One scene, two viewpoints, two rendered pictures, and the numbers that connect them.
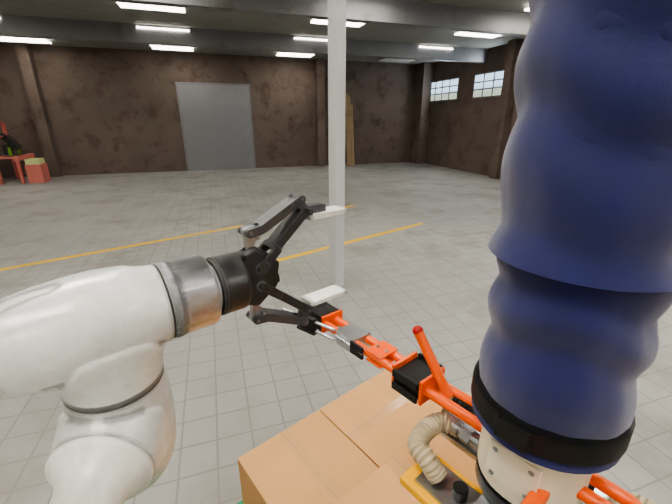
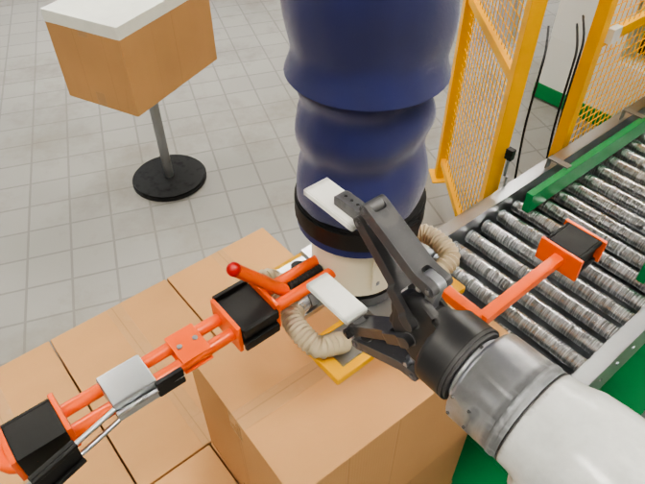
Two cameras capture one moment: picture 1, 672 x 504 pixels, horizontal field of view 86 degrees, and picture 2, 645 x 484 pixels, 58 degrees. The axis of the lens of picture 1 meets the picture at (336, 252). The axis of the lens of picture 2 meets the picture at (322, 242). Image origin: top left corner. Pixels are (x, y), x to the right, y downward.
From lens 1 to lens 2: 0.73 m
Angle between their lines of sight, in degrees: 76
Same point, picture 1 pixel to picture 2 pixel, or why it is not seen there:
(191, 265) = (522, 349)
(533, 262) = (418, 94)
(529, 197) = (406, 40)
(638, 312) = not seen: hidden behind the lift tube
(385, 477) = (264, 432)
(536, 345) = (409, 157)
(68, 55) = not seen: outside the picture
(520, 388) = (406, 198)
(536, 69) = not seen: outside the picture
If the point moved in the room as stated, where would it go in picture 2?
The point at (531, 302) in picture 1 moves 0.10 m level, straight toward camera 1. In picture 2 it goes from (407, 127) to (475, 149)
